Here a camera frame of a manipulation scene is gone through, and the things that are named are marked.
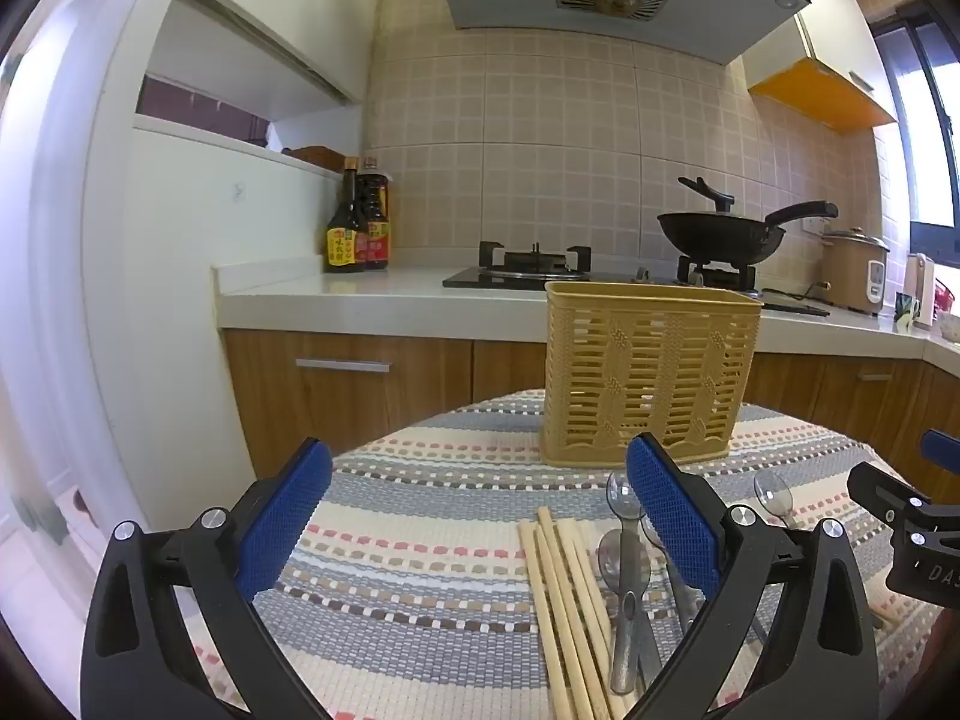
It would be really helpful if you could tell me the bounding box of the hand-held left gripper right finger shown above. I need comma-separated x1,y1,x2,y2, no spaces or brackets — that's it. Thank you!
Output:
626,431,878,720

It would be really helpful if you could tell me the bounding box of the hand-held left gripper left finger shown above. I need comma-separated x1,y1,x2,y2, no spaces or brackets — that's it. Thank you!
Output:
79,436,335,720

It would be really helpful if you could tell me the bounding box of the yellow plastic utensil basket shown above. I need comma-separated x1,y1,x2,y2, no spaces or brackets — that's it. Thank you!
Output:
541,281,764,468

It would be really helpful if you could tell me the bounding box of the wooden kitchen base cabinet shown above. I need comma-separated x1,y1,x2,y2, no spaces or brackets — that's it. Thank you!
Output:
223,328,960,482

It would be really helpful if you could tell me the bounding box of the striped woven tablecloth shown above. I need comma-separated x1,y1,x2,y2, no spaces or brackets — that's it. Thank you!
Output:
176,388,935,720

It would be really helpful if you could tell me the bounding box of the white electric kettle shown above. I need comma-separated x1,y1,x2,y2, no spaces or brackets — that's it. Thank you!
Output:
896,253,938,331

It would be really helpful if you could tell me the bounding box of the beige rice cooker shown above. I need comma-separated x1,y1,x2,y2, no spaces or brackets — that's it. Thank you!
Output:
819,227,891,314

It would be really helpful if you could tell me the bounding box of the white kitchen countertop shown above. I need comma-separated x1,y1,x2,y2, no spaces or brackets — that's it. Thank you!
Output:
211,253,960,370

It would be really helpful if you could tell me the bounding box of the black wok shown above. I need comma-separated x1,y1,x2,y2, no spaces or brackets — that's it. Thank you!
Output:
656,176,839,268

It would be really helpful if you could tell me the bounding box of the tall dark sauce bottle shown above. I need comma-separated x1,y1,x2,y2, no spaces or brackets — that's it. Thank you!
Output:
325,157,368,274

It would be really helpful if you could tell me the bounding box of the wide dark sauce bottle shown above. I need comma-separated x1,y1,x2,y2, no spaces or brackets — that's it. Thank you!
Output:
354,157,393,272

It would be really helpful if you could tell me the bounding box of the black gas stove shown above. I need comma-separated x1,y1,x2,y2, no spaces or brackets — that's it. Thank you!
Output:
442,240,833,317

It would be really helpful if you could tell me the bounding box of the dark window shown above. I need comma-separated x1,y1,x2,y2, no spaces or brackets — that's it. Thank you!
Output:
874,11,960,271

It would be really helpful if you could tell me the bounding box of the long metal cabinet handle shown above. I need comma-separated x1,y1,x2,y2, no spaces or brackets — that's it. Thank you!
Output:
295,358,393,375

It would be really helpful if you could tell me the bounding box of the orange wall cabinet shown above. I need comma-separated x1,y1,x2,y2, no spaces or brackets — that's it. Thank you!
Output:
746,15,899,133

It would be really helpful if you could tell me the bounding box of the white wall cabinet door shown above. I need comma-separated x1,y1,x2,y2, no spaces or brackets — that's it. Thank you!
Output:
146,0,366,107

